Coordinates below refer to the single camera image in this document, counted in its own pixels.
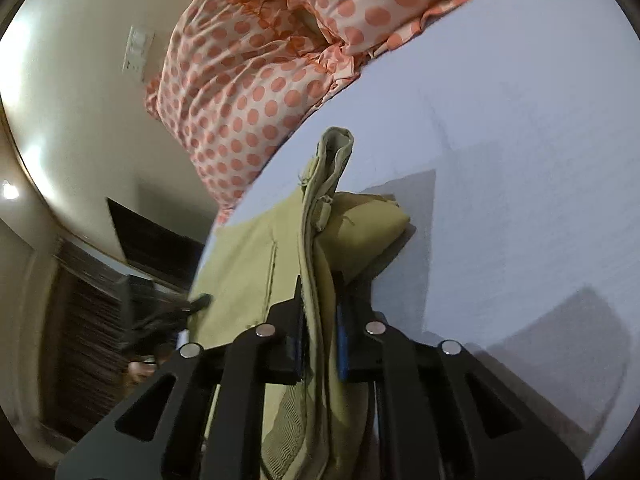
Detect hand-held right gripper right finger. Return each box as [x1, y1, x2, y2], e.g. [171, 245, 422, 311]
[336, 270, 587, 480]

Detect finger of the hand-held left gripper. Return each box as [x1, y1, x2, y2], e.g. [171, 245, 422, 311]
[167, 292, 213, 322]

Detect dark wall panel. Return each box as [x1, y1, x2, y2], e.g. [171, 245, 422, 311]
[106, 197, 207, 292]

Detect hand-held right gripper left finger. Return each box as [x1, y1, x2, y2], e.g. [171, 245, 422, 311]
[55, 276, 308, 480]

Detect dark wooden cabinet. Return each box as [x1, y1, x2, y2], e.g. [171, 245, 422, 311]
[37, 237, 193, 443]

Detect white bed sheet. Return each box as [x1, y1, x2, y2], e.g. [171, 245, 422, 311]
[190, 0, 640, 480]

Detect white wall switch plate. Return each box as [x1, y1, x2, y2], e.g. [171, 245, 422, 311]
[121, 25, 156, 82]

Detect olive green pants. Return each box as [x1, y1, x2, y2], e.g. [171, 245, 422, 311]
[187, 126, 413, 480]

